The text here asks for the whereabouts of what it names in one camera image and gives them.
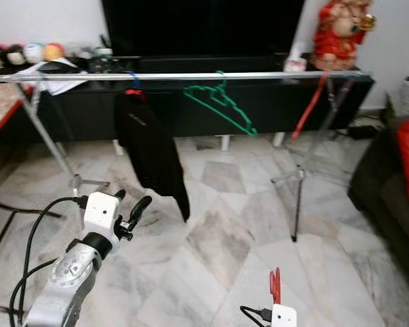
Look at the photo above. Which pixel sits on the dark grey fabric sofa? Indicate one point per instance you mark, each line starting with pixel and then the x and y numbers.
pixel 382 184

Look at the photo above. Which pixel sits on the pink white tissue box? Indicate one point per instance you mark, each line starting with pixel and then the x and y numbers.
pixel 295 64

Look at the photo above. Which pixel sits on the salmon pink plastic hanger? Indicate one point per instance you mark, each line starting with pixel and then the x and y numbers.
pixel 275 286

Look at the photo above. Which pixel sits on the red robed figurine statue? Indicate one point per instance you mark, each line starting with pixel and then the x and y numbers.
pixel 341 34

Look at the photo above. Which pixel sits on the white paper stack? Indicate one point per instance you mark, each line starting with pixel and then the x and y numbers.
pixel 54 85

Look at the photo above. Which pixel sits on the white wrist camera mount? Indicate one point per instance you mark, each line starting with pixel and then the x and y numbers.
pixel 283 316
pixel 102 212

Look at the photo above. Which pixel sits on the side table with lace cloth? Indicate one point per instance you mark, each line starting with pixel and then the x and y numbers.
pixel 405 99

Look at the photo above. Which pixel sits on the silver metal clothes rack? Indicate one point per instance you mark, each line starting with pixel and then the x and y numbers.
pixel 198 75

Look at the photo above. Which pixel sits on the green plastic hanger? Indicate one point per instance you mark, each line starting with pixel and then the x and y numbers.
pixel 250 129

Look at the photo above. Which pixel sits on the yellow red bear plush toy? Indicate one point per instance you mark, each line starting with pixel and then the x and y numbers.
pixel 53 52

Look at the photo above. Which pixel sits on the black power strip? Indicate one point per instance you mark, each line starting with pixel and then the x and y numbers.
pixel 362 131

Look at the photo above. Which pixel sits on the black flat television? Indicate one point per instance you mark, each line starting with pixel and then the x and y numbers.
pixel 201 27

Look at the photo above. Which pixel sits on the red plastic hanger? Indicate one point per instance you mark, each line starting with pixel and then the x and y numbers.
pixel 309 107

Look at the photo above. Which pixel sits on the white blue duck plush toy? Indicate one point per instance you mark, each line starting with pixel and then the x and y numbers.
pixel 34 52

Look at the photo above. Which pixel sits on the black TV cabinet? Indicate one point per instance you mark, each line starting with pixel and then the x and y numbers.
pixel 273 102

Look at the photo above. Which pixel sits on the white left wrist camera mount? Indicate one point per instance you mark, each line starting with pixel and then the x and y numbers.
pixel 102 212

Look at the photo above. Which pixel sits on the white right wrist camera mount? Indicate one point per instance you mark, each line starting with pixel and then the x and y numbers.
pixel 283 316

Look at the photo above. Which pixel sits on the black pouch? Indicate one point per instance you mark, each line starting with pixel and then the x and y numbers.
pixel 58 66

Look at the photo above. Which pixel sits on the blue plastic hanger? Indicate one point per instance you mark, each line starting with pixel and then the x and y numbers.
pixel 133 82

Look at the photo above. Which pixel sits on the black shirt with red collar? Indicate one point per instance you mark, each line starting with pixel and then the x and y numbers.
pixel 150 153

